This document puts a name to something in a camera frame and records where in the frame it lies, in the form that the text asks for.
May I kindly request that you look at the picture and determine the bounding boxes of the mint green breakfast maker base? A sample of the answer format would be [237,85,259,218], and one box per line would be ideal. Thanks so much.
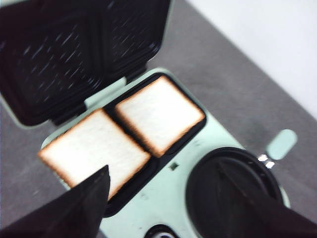
[41,67,292,238]

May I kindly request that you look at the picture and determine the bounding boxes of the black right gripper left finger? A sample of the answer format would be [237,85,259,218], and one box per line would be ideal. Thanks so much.
[0,166,110,238]

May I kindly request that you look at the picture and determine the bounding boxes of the white bread slice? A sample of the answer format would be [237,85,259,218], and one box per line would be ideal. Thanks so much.
[115,76,205,158]
[38,109,151,199]

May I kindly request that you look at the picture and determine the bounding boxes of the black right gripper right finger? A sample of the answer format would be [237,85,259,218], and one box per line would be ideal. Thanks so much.
[218,162,317,238]

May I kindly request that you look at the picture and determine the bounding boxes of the breakfast maker hinged lid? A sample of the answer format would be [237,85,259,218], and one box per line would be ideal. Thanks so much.
[0,0,172,127]

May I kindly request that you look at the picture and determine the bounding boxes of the left silver control knob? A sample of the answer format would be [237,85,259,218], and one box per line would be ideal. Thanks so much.
[144,224,175,238]

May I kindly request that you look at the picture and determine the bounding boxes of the black round frying pan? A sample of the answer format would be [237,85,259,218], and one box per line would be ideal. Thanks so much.
[184,129,298,238]

